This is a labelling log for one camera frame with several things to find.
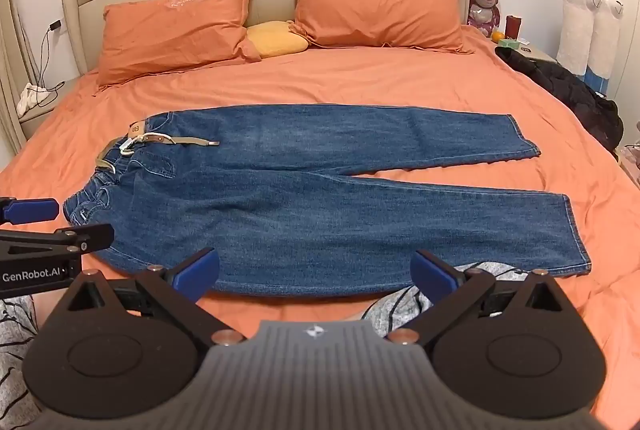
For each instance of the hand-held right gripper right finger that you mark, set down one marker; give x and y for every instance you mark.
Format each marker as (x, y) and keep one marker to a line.
(434, 276)

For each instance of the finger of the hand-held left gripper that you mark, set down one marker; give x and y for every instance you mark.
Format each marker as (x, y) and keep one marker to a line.
(87, 237)
(30, 210)

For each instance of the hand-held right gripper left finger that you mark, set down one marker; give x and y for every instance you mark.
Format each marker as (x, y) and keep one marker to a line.
(196, 274)

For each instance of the blue denim pants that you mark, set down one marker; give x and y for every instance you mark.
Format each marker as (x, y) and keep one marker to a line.
(300, 190)

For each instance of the grey striped clothing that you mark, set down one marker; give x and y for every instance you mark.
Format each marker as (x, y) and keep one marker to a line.
(400, 305)

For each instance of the white black-patterned clothing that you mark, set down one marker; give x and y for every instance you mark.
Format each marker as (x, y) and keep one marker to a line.
(15, 360)

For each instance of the beige bedside table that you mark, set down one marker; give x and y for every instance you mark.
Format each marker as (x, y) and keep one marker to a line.
(47, 120)

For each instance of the white crumpled cloth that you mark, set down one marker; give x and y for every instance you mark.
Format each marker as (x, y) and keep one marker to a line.
(30, 97)

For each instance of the beige webbing belt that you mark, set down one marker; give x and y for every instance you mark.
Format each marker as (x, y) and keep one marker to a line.
(195, 141)

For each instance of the bed with orange sheet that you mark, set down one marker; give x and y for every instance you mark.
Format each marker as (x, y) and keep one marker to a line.
(350, 75)

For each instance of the orange embroidered pillow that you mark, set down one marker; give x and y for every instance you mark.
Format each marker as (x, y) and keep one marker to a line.
(175, 30)
(375, 5)

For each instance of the black quilted jacket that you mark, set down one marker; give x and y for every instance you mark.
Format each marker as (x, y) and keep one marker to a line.
(575, 95)

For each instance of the small green box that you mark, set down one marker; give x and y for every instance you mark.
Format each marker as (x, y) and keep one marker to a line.
(509, 43)

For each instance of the yellow cushion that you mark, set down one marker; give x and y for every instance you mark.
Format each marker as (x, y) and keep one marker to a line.
(277, 40)

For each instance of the orange fruit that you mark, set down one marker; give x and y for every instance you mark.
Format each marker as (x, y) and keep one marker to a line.
(497, 36)

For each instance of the dark red candle jar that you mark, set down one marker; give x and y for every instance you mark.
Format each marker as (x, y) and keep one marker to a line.
(513, 27)

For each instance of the pink plush bear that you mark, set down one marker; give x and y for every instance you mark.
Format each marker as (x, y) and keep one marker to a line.
(484, 10)

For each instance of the white alpaca plush toy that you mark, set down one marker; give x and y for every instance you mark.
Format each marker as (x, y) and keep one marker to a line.
(606, 40)
(575, 25)

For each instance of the black wall charger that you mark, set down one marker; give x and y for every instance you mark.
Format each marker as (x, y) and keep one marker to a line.
(55, 26)

